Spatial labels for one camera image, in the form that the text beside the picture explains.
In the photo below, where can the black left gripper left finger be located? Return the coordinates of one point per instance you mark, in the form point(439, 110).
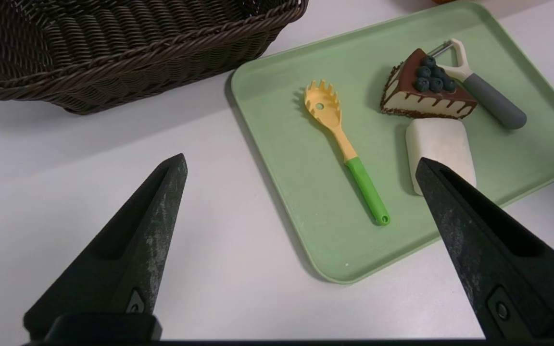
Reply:
point(132, 259)

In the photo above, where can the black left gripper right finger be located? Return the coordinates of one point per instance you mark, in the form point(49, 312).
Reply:
point(498, 259)

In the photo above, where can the yellow green pasta spoon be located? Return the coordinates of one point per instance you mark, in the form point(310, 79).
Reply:
point(366, 185)

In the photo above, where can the chocolate blueberry cake slice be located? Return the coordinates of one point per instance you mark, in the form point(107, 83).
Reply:
point(421, 103)

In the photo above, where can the dark brown wicker basket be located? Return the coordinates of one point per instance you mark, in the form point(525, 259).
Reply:
point(113, 53)

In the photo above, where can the white rectangular block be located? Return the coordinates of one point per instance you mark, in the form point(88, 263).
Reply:
point(438, 142)

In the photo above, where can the light green plastic tray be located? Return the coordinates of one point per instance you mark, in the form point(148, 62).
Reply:
point(306, 202)

